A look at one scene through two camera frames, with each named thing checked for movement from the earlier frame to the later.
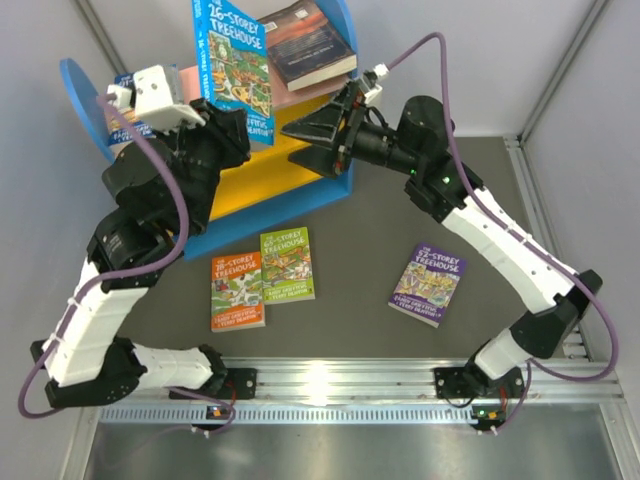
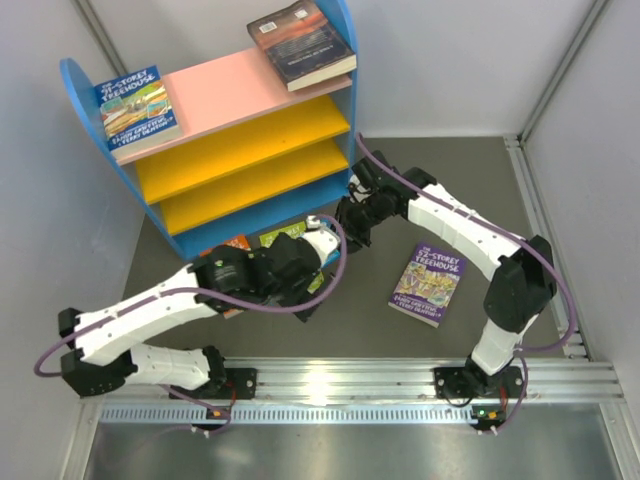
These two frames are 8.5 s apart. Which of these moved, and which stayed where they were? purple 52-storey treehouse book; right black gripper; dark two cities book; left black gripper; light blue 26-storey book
Moved: left black gripper; right black gripper; light blue 26-storey book
Stayed: purple 52-storey treehouse book; dark two cities book
